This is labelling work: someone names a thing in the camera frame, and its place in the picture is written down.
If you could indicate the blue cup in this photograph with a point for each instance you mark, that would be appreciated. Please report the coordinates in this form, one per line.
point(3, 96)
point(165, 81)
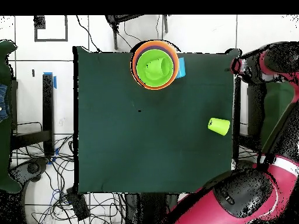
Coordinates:
point(181, 68)

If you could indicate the yellow-green cup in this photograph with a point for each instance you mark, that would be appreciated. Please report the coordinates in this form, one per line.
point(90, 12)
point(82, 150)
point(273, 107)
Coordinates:
point(219, 126)

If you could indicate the purple bowl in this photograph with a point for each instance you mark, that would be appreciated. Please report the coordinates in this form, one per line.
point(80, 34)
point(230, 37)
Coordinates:
point(153, 47)

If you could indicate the orange bowl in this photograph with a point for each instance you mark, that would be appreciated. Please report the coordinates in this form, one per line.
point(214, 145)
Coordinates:
point(154, 42)

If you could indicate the green bowl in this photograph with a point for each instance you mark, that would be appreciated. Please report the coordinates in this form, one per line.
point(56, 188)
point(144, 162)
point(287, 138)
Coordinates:
point(144, 79)

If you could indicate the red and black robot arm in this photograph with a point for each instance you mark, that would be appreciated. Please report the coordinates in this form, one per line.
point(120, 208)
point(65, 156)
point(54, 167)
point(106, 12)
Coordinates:
point(198, 210)

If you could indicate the green cloth covered table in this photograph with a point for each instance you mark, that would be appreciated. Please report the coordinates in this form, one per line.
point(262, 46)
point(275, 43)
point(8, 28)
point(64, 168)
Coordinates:
point(278, 105)
point(7, 151)

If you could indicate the dark green table cloth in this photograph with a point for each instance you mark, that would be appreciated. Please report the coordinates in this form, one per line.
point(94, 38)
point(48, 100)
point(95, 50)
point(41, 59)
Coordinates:
point(105, 168)

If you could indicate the black power adapter box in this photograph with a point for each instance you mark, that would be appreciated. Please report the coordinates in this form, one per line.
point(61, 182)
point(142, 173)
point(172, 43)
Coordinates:
point(78, 205)

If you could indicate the person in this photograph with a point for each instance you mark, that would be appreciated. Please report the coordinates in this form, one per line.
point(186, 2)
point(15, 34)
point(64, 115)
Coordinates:
point(3, 105)

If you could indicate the black camera tripod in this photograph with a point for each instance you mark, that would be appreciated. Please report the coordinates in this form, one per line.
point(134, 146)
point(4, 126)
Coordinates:
point(115, 35)

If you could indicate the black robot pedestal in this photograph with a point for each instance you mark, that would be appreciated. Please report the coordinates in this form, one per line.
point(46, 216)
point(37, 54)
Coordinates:
point(151, 207)

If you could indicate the grey pedestal foot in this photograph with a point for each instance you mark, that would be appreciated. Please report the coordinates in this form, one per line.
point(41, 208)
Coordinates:
point(33, 168)

